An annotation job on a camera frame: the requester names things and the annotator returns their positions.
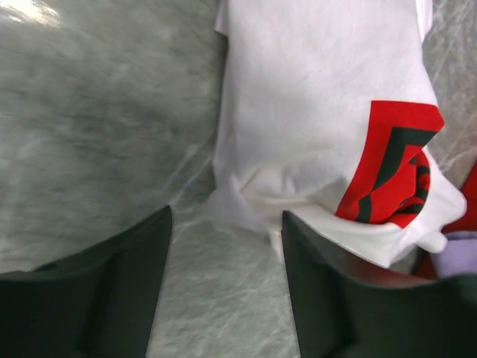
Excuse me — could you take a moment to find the lavender t shirt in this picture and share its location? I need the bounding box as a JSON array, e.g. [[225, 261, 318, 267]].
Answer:
[[432, 231, 477, 278]]

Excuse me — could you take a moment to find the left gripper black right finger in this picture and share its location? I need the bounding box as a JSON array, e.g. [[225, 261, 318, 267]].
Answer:
[[282, 212, 476, 357]]

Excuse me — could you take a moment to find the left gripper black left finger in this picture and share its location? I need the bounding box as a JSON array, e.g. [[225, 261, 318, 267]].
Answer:
[[1, 207, 172, 358]]

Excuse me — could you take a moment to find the white t shirt red print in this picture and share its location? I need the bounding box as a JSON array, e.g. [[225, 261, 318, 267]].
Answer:
[[207, 0, 466, 268]]

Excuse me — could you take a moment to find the red plastic bin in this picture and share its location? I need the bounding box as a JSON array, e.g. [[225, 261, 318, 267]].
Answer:
[[413, 160, 477, 280]]

